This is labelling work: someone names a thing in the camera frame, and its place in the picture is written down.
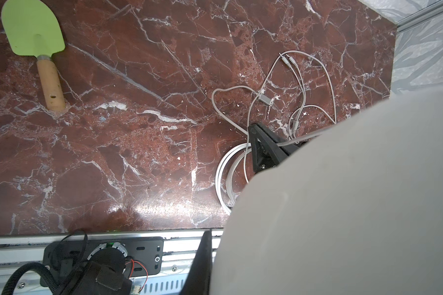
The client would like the white headphones pair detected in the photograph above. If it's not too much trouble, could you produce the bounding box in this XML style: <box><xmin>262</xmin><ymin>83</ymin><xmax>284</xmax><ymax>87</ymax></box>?
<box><xmin>210</xmin><ymin>87</ymin><xmax>443</xmax><ymax>295</ymax></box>
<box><xmin>215</xmin><ymin>143</ymin><xmax>251</xmax><ymax>215</ymax></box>

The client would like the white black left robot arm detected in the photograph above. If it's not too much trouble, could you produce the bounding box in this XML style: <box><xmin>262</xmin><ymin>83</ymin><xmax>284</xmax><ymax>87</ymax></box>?
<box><xmin>1</xmin><ymin>230</ymin><xmax>214</xmax><ymax>295</ymax></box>

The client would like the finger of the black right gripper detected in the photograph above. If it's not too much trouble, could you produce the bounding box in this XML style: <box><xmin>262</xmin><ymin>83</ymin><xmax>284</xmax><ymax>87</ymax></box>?
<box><xmin>248</xmin><ymin>123</ymin><xmax>303</xmax><ymax>173</ymax></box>

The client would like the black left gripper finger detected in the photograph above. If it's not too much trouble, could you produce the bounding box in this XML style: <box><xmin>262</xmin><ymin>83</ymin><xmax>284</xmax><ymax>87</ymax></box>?
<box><xmin>180</xmin><ymin>229</ymin><xmax>213</xmax><ymax>295</ymax></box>

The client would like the green trowel wooden handle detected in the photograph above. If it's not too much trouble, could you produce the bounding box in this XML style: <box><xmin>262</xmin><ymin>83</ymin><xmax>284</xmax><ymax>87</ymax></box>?
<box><xmin>0</xmin><ymin>0</ymin><xmax>67</xmax><ymax>113</ymax></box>

